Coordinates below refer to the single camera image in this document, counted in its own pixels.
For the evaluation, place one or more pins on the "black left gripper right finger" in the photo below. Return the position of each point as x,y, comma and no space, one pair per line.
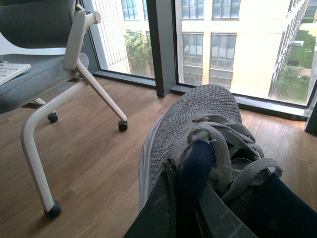
271,211

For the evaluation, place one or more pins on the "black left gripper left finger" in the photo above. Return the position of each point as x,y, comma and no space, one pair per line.
157,219

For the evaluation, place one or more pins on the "grey knit sneaker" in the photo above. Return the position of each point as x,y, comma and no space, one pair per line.
203,133

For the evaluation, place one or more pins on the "dark framed window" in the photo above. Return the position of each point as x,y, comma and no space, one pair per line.
249,47

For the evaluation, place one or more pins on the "white keyboard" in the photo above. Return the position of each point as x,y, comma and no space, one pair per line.
9,71

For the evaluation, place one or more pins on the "grey white office chair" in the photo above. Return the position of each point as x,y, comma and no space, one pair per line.
48,36

